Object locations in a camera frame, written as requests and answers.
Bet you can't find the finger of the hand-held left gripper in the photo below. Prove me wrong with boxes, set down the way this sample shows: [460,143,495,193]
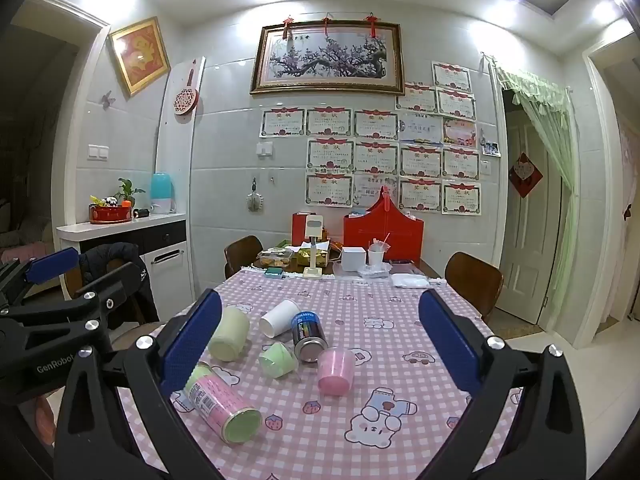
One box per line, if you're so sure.
[0,276,139,359]
[0,247,81,312]

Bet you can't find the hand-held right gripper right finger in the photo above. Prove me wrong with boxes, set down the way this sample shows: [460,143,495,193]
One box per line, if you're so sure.
[418,289,587,480]

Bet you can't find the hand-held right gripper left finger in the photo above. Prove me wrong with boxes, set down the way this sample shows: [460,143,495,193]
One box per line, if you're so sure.
[54,288,223,480]

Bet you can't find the pale yellow plastic cup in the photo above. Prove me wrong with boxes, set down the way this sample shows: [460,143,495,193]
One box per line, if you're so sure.
[208,306,251,362]

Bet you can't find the small green plastic cup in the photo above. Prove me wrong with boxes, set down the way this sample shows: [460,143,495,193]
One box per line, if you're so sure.
[258,341,299,379]

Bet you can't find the white paper cup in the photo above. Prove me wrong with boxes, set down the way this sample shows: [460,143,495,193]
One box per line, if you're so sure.
[259,299,302,338]

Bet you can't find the white cup with straws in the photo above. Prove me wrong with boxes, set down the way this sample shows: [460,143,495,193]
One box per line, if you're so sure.
[367,236,392,267]

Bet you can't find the pink plastic cup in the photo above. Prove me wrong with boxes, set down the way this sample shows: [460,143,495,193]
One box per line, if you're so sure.
[317,347,356,396]

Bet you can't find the pink checked bear tablecloth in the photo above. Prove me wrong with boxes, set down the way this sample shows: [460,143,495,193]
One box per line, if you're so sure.
[117,266,526,480]

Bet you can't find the brown wooden chair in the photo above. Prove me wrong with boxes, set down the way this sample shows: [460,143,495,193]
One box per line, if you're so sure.
[223,235,265,280]
[444,251,504,322]

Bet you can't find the pink labelled green canister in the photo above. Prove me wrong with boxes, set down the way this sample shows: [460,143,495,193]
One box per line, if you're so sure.
[184,362,263,445]

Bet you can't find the red round bowl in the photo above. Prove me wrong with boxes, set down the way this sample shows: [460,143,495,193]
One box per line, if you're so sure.
[88,195,134,225]

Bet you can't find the clear plastic bags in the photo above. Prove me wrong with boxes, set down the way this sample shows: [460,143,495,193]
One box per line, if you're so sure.
[357,262,432,291]

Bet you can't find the black jacket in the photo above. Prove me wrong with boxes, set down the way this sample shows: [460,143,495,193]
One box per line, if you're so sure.
[79,242,161,326]

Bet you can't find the white sideboard cabinet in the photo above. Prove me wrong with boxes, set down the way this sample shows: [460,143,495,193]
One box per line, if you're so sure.
[56,211,194,311]

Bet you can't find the small potted green plant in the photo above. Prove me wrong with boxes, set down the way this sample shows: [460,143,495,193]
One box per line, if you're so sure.
[116,177,146,206]

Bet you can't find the blue metal can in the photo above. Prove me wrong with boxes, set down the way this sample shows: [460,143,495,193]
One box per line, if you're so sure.
[291,311,330,364]

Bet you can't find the clear food container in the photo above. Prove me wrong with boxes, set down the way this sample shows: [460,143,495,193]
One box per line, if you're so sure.
[258,249,292,268]

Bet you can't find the white square box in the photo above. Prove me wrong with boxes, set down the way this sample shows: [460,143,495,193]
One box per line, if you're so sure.
[341,246,370,274]

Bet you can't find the white panel door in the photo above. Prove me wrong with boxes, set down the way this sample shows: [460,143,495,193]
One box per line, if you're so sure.
[499,102,552,325]

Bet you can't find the blue white humidifier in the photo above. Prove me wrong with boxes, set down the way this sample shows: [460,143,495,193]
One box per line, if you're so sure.
[150,172,176,216]

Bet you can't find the red gift bag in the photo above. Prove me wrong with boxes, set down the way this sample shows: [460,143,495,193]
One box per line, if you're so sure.
[342,185,425,264]

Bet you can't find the grey hanging brush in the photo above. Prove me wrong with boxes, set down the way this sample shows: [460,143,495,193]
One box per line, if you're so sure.
[245,176,265,211]

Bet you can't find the red upright box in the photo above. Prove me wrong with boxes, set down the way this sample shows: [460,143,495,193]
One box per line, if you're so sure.
[292,211,327,249]

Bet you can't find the cream phone stand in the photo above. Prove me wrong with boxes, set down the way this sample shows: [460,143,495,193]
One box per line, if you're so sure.
[303,214,326,279]

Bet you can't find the white leaning board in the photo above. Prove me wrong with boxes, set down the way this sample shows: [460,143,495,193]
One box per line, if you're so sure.
[156,56,207,214]

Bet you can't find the red diamond door decoration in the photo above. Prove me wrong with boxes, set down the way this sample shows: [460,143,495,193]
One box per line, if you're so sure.
[508,152,545,200]

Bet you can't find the round pink hanging ornament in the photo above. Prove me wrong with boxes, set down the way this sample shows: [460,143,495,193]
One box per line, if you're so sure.
[173,58,201,117]

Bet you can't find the gold framed red picture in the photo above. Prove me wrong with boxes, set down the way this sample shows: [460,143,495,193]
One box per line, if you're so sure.
[108,16,172,98]

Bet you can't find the green lace curtain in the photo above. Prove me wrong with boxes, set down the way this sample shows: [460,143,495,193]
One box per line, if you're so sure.
[494,66,584,313]

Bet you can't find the framed plum blossom painting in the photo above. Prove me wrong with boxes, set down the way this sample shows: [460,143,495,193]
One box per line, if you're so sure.
[249,21,405,97]

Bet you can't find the wall of award certificates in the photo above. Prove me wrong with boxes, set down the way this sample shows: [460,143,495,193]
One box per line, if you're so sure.
[258,61,483,217]

